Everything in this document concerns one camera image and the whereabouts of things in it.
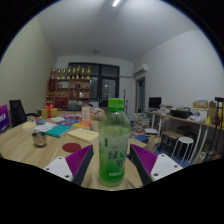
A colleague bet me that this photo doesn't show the white printed booklet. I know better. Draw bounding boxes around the white printed booklet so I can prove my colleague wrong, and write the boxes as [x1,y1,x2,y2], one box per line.
[33,121,58,133]

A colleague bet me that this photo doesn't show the black computer monitor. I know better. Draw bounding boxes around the black computer monitor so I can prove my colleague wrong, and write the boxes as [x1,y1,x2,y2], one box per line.
[148,96,162,110]

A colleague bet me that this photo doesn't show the pile of books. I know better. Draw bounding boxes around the pile of books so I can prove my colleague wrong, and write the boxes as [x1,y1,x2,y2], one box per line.
[131,112,159,144]

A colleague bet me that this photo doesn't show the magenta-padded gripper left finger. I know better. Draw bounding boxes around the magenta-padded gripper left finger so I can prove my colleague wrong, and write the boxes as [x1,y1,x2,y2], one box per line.
[43,144,95,187]

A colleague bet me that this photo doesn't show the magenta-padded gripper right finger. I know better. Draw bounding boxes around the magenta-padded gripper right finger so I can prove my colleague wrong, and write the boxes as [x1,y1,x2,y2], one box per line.
[129,143,183,186]

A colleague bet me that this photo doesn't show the small wooden picture frame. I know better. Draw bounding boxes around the small wooden picture frame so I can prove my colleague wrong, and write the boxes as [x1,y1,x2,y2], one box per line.
[81,106,92,123]

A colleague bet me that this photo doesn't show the white round stool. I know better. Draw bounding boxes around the white round stool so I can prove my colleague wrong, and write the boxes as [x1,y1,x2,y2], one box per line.
[171,136,195,164]

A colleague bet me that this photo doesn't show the brown wooden stool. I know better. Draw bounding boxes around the brown wooden stool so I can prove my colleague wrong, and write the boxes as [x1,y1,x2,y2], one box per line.
[160,129,184,154]

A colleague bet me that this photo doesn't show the white wall air conditioner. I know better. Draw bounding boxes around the white wall air conditioner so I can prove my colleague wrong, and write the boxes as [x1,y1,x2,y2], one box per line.
[133,63,149,77]

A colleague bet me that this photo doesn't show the green tea drink bottle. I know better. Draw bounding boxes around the green tea drink bottle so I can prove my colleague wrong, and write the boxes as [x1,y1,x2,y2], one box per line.
[97,97,132,188]

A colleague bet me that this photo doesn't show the thick cream book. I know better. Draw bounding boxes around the thick cream book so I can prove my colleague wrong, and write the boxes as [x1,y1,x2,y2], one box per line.
[21,120,37,131]

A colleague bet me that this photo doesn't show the white-legged wooden side desk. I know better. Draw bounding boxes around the white-legged wooden side desk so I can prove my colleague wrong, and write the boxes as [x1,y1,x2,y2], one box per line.
[148,109,224,164]

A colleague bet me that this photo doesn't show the pink flowers in white pot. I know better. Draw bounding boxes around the pink flowers in white pot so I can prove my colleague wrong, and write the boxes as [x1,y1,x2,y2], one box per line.
[89,107,106,132]

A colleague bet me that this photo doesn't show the wooden shelf unit with trophies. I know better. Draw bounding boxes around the wooden shelf unit with trophies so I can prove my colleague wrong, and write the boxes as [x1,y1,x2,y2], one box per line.
[45,65,92,109]

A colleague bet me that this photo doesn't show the black office chair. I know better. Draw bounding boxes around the black office chair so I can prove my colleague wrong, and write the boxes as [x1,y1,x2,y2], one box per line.
[8,99,39,128]

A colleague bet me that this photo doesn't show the teal book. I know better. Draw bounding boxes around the teal book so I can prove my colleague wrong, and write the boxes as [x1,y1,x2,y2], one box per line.
[45,124,72,139]

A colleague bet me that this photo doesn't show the small steel cup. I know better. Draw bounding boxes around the small steel cup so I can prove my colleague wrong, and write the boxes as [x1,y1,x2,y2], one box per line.
[31,130,48,148]

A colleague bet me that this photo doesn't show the flat pale yellow book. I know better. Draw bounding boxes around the flat pale yellow book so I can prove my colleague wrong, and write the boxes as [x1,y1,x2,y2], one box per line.
[66,127,100,144]

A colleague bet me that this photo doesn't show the yellow gift box red ribbon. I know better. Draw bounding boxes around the yellow gift box red ribbon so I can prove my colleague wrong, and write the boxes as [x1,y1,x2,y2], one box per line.
[41,103,59,120]

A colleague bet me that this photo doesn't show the flat round red coaster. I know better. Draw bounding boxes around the flat round red coaster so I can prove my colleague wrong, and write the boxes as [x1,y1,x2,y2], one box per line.
[62,142,83,154]

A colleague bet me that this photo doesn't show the purple sign board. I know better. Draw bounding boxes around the purple sign board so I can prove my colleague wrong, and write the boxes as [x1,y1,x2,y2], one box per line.
[0,103,11,133]

